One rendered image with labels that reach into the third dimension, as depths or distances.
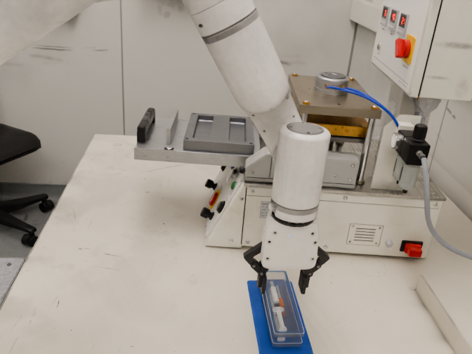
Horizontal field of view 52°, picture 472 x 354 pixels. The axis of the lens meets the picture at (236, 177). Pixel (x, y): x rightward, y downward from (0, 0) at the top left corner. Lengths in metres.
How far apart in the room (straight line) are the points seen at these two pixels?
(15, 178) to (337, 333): 2.33
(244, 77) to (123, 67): 1.94
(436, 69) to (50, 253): 0.92
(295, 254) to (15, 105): 2.18
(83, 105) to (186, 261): 1.73
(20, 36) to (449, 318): 0.88
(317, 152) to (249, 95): 0.15
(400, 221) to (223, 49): 0.66
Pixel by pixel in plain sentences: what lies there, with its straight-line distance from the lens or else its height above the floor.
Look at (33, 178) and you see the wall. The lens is 2.97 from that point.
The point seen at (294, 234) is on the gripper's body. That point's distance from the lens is 0.85.
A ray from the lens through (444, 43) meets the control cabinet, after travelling 1.07.
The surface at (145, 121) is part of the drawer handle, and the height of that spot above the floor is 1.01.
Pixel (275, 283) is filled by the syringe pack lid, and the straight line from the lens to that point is 1.01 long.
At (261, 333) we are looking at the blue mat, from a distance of 0.96.
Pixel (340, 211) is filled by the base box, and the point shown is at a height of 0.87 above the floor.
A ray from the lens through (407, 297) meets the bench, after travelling 1.14.
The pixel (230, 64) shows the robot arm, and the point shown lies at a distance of 0.71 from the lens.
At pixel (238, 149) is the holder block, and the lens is 1.12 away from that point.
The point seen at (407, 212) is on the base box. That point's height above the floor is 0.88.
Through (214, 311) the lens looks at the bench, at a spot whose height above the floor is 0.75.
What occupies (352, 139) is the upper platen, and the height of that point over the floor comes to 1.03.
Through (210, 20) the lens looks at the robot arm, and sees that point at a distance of 0.70.
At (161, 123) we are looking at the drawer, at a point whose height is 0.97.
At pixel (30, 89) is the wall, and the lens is 2.78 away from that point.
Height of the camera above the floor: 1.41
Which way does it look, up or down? 26 degrees down
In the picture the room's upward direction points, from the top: 5 degrees clockwise
